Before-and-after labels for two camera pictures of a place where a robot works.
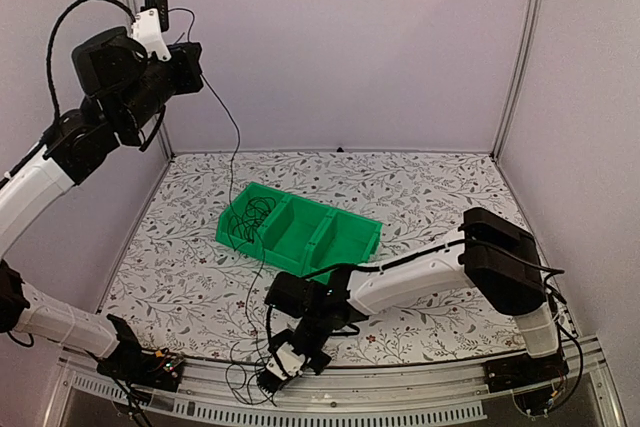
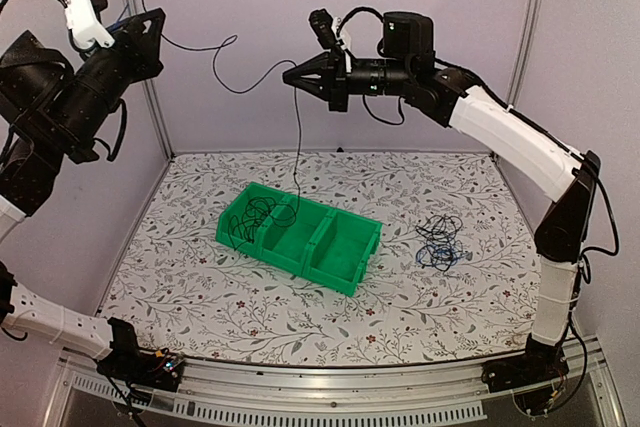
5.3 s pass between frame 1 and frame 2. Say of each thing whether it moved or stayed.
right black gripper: moved
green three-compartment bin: stayed
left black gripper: moved
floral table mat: stayed
